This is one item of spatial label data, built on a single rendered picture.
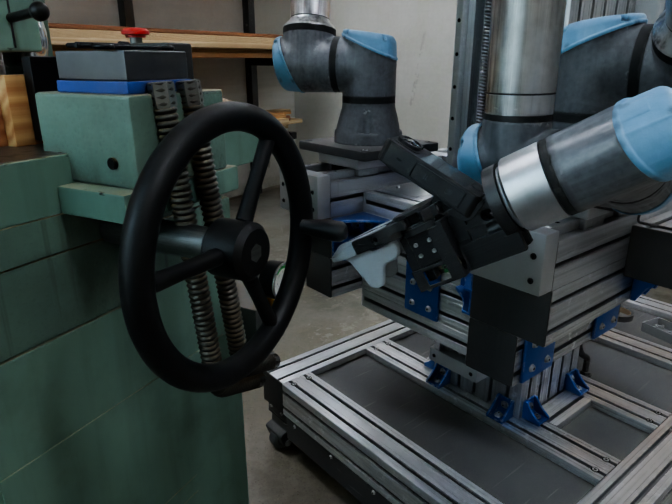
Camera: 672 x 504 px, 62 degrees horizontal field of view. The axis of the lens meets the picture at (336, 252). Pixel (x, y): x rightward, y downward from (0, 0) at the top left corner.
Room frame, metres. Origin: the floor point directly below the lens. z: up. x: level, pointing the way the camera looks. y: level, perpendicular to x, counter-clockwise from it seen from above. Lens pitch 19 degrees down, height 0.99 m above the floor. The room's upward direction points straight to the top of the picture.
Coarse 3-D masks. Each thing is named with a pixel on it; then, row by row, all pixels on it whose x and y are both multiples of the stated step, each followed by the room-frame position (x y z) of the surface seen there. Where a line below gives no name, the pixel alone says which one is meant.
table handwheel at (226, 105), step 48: (192, 144) 0.47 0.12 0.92; (288, 144) 0.60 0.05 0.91; (144, 192) 0.42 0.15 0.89; (288, 192) 0.64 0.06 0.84; (144, 240) 0.41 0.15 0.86; (192, 240) 0.54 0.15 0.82; (240, 240) 0.50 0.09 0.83; (144, 288) 0.40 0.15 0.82; (288, 288) 0.61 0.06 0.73; (144, 336) 0.40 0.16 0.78; (192, 384) 0.44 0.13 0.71
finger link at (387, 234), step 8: (408, 216) 0.54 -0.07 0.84; (416, 216) 0.54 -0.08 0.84; (392, 224) 0.53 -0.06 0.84; (400, 224) 0.52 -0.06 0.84; (408, 224) 0.53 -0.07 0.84; (376, 232) 0.53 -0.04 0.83; (384, 232) 0.53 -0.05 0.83; (392, 232) 0.53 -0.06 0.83; (400, 232) 0.53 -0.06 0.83; (360, 240) 0.55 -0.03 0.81; (368, 240) 0.54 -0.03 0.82; (376, 240) 0.54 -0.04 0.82; (384, 240) 0.53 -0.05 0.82; (392, 240) 0.53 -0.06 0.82; (360, 248) 0.56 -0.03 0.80; (368, 248) 0.55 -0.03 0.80
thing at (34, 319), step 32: (64, 256) 0.55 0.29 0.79; (96, 256) 0.59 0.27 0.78; (160, 256) 0.67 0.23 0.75; (0, 288) 0.49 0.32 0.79; (32, 288) 0.52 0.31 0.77; (64, 288) 0.55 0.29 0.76; (96, 288) 0.58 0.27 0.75; (0, 320) 0.48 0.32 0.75; (32, 320) 0.51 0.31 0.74; (64, 320) 0.54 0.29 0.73; (0, 352) 0.48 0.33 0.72
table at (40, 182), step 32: (0, 160) 0.53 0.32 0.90; (32, 160) 0.54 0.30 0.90; (64, 160) 0.57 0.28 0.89; (0, 192) 0.50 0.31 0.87; (32, 192) 0.53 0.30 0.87; (64, 192) 0.55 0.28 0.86; (96, 192) 0.53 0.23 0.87; (128, 192) 0.53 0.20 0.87; (192, 192) 0.60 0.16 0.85; (224, 192) 0.65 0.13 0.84; (0, 224) 0.50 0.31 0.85
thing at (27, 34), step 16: (0, 0) 0.66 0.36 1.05; (16, 0) 0.67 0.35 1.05; (32, 0) 0.69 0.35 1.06; (0, 16) 0.65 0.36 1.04; (0, 32) 0.65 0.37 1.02; (16, 32) 0.67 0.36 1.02; (32, 32) 0.68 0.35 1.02; (0, 48) 0.65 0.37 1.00; (16, 48) 0.66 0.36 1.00; (32, 48) 0.68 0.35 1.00
